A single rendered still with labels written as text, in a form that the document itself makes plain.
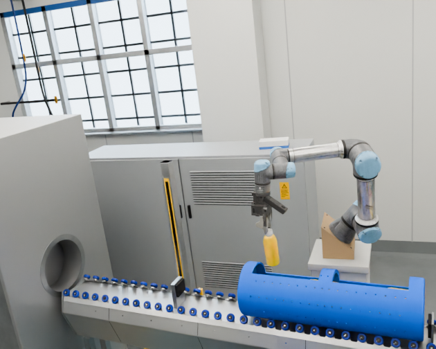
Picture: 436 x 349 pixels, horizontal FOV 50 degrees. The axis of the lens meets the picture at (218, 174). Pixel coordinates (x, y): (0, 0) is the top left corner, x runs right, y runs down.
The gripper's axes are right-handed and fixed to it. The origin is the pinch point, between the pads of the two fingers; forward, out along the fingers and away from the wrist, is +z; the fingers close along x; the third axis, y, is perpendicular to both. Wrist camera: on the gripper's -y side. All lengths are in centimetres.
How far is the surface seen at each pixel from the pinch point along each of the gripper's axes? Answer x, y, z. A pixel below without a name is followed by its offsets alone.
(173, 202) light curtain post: -33, 74, 5
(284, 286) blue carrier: 5.2, -9.2, 26.5
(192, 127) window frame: -256, 178, 9
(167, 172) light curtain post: -33, 75, -15
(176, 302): 1, 57, 52
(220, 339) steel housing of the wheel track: 10, 26, 63
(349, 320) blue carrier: 8, -41, 37
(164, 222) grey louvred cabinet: -133, 147, 69
